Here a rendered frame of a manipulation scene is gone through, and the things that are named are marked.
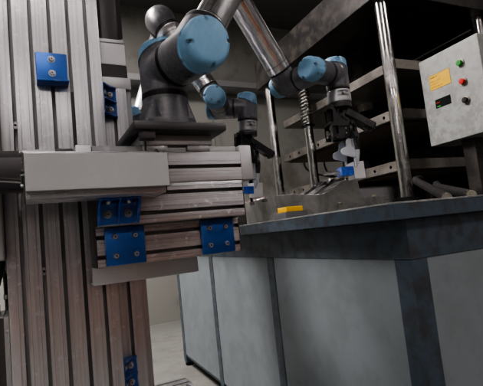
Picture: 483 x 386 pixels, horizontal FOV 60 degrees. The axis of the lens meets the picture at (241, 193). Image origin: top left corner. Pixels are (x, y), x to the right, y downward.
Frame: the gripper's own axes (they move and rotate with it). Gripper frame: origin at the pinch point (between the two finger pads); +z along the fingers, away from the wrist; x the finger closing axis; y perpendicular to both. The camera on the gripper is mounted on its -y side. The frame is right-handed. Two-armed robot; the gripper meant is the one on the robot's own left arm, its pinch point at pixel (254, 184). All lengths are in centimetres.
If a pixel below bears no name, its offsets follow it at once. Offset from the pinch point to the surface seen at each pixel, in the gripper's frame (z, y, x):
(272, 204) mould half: 7.6, -2.3, 11.1
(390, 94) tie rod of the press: -43, -73, -7
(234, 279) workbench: 39.2, 0.0, -25.5
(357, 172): -1.1, -19.7, 37.6
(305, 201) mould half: 6.7, -14.7, 12.8
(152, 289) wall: 80, -1, -265
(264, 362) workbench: 67, -3, -1
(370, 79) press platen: -58, -80, -31
